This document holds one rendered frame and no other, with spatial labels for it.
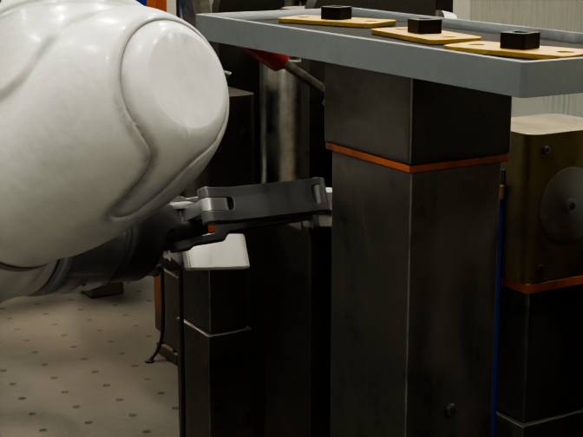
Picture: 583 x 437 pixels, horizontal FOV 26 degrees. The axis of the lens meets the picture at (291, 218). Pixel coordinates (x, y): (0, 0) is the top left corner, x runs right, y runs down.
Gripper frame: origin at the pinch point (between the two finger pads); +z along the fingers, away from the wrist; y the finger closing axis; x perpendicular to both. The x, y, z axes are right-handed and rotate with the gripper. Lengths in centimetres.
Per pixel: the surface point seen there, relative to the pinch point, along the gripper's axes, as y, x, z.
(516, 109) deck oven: -239, 127, 439
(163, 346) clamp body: -51, -1, 29
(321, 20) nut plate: 13.6, 12.0, -7.7
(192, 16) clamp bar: -31, 35, 25
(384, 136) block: 21.5, 0.2, -13.6
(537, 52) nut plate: 34.2, 0.8, -15.3
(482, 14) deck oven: -249, 181, 445
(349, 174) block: 16.3, -0.6, -11.4
